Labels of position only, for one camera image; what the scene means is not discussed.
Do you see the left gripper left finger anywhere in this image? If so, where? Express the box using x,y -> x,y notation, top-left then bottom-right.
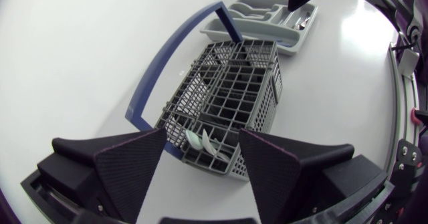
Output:
36,127 -> 168,224

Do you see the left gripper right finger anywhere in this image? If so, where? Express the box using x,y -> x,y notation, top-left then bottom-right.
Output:
238,127 -> 389,224

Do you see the pale plastic spoon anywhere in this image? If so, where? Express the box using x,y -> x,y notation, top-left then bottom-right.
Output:
201,128 -> 219,157
185,129 -> 204,152

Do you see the grey cutlery tray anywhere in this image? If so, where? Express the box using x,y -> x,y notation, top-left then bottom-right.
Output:
199,0 -> 319,56

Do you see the steel spoon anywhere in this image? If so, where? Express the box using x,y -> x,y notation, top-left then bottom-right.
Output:
294,11 -> 312,31

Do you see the grey cutlery basket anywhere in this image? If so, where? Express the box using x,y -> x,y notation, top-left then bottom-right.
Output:
124,1 -> 284,183

